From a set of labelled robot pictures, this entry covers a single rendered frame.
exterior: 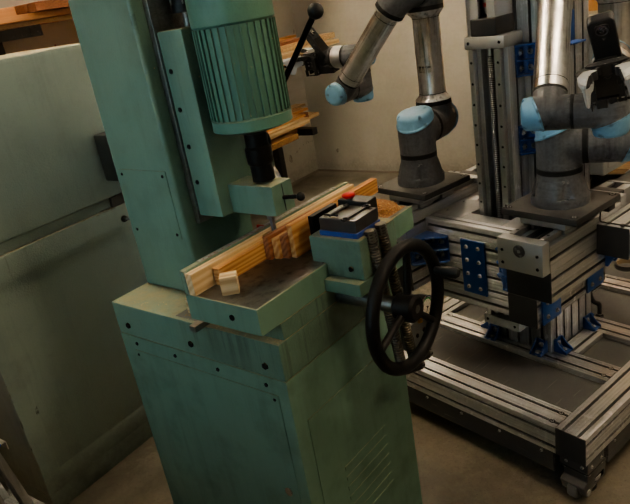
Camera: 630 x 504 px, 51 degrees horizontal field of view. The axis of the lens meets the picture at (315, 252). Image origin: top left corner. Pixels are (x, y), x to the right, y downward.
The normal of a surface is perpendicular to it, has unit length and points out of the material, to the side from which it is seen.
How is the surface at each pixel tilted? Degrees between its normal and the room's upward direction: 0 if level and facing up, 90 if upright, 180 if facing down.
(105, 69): 90
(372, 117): 90
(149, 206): 90
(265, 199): 90
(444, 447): 0
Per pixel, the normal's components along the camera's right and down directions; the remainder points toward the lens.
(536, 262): -0.75, 0.36
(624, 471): -0.16, -0.91
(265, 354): -0.60, 0.39
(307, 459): 0.78, 0.11
